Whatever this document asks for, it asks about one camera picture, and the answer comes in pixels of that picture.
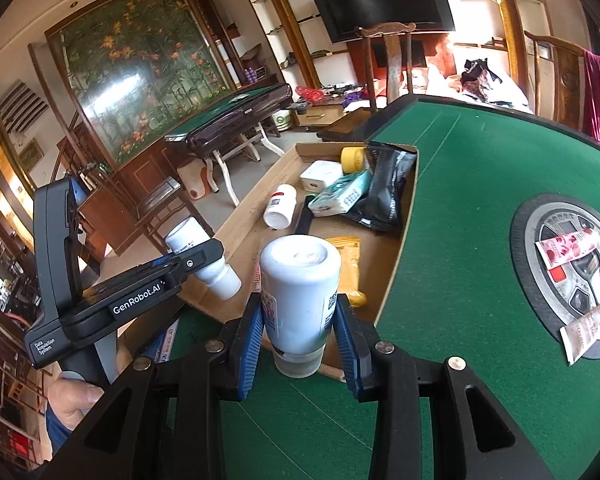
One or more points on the black flat television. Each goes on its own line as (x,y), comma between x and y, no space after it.
(380,0)

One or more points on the cherry blossom hand cream tube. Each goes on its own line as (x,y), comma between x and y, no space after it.
(590,327)

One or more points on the red plastic bag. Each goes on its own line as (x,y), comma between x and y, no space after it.
(310,93)

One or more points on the black rectangular item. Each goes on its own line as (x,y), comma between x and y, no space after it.
(305,220)

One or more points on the white carton in box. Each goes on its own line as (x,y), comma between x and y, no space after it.
(340,195)

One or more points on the small white bottle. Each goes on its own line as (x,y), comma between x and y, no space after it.
(220,275)

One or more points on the dark mahjong table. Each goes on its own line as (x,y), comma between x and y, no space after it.
(230,115)

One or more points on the black plastic packet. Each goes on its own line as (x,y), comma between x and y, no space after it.
(385,185)

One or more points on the cardboard box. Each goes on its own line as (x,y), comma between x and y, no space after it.
(250,220)

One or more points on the wooden chair with carved back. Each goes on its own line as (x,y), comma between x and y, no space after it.
(567,80)

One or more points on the white pill bottle red label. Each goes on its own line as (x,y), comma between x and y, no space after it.
(280,210)

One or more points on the round grey table control panel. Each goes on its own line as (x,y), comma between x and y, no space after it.
(530,280)

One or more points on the yellow round lid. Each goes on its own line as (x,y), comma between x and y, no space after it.
(352,160)

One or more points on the white orange plastic stool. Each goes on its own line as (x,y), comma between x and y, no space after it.
(197,177)

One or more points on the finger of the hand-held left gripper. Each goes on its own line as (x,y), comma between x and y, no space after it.
(195,260)

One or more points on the wooden wall shelf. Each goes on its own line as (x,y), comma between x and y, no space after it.
(290,20)

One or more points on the floral wall mural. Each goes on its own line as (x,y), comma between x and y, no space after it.
(140,70)

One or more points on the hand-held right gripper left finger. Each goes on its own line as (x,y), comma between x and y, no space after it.
(245,350)

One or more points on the white small box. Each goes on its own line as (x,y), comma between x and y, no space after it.
(320,175)

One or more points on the dark wooden armchair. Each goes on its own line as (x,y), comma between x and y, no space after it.
(150,205)

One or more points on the yellow packet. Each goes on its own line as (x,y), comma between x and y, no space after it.
(347,265)

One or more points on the white green bucket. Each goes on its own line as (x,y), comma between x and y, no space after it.
(282,121)

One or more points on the low wooden table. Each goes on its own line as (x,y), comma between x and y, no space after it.
(325,115)

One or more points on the large white bottle green label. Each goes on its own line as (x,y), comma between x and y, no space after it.
(300,300)

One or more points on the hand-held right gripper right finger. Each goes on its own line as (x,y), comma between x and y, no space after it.
(347,355)

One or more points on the small framed picture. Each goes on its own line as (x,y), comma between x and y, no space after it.
(31,155)

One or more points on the wall air vent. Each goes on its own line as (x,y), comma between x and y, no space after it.
(22,105)

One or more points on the person's left hand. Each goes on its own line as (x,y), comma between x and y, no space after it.
(75,400)

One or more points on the dark clothes pile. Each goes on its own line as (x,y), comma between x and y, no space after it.
(480,80)

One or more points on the pink rose hand cream tube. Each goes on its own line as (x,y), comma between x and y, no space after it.
(565,247)

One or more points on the blue white carton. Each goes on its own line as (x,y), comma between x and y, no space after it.
(165,340)

